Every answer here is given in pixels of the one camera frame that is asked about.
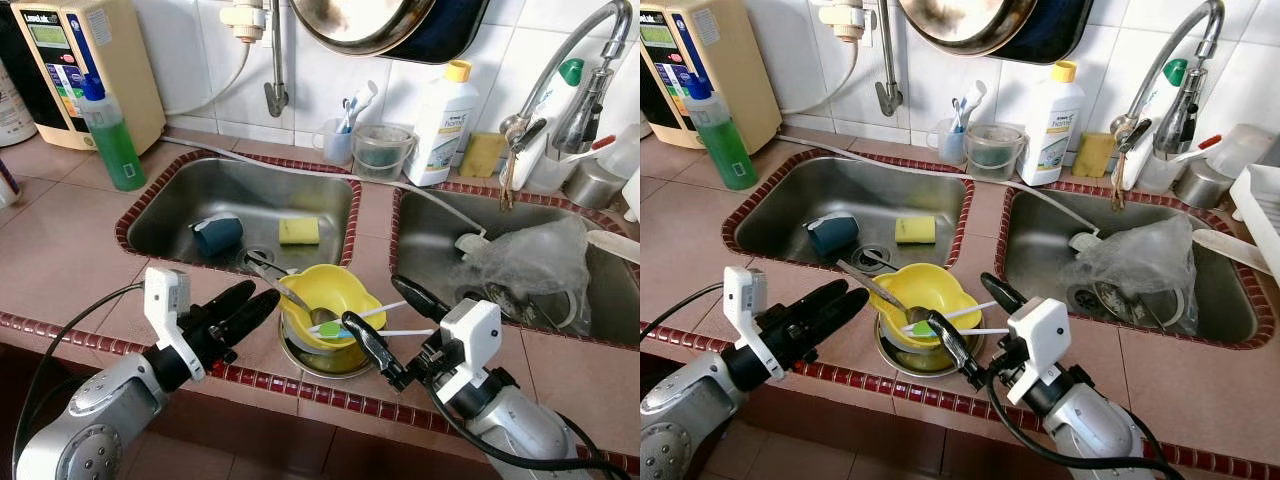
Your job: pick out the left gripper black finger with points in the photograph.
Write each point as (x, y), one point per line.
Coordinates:
(232, 300)
(840, 315)
(252, 318)
(820, 298)

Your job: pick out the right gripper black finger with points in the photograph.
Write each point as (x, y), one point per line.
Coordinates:
(1005, 295)
(375, 350)
(955, 350)
(420, 298)

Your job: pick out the metal spoon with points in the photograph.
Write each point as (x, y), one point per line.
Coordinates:
(880, 290)
(285, 293)

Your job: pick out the blue mug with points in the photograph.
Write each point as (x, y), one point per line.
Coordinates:
(218, 237)
(832, 236)

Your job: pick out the yellow plastic bowl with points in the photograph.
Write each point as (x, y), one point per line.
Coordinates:
(925, 285)
(335, 285)

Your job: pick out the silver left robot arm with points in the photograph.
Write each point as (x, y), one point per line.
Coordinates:
(690, 410)
(100, 410)

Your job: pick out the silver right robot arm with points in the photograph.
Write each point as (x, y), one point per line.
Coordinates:
(520, 430)
(1090, 430)

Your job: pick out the stainless steel bowl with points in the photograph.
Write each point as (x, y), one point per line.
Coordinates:
(320, 362)
(920, 358)

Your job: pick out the stainless steel sink basin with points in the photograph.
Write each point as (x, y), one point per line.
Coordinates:
(200, 190)
(430, 225)
(1040, 225)
(830, 190)

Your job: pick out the yellow dish sponge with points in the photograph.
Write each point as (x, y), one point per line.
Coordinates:
(915, 229)
(298, 231)

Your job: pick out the clear plastic bag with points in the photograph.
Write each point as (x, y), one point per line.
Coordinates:
(540, 265)
(1140, 265)

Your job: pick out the clear plastic bucket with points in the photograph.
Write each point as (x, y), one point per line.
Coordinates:
(380, 155)
(995, 155)

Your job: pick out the mustard yellow sponge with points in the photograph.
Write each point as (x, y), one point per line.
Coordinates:
(1092, 155)
(482, 155)

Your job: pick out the white bottle yellow cap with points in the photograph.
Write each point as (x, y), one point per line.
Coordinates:
(440, 130)
(1050, 130)

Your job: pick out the green dish soap bottle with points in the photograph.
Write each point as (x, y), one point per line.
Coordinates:
(730, 145)
(115, 150)

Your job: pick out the white blue toothbrush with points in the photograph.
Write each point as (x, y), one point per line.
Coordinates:
(347, 115)
(960, 115)

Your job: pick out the chrome gooseneck faucet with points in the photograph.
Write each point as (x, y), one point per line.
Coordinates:
(512, 128)
(1125, 128)

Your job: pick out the stainless steel cup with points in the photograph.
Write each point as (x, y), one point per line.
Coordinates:
(1203, 185)
(592, 188)

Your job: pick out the white dish rack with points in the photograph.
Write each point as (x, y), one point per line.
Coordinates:
(633, 195)
(1262, 215)

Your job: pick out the beige water purifier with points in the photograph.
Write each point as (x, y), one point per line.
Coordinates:
(740, 70)
(120, 70)

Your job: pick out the white utensil red tip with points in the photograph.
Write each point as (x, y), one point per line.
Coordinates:
(1210, 140)
(605, 142)

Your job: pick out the clear plastic container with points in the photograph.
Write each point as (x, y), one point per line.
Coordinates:
(620, 155)
(1240, 145)

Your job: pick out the hanging steel pan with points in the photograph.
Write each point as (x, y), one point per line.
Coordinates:
(980, 25)
(380, 25)

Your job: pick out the white tap filter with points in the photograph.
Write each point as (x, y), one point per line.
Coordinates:
(848, 20)
(243, 20)

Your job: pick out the large white plastic jar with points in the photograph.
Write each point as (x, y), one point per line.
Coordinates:
(12, 110)

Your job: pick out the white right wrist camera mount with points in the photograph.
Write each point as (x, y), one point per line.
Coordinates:
(470, 330)
(1040, 330)

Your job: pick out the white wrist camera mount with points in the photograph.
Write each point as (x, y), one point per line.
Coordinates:
(470, 330)
(1040, 330)
(745, 295)
(165, 295)

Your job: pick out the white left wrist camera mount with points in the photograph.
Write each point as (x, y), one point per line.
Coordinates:
(165, 295)
(745, 295)

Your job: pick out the metal wall tap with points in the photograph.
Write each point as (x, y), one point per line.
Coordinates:
(275, 95)
(888, 95)

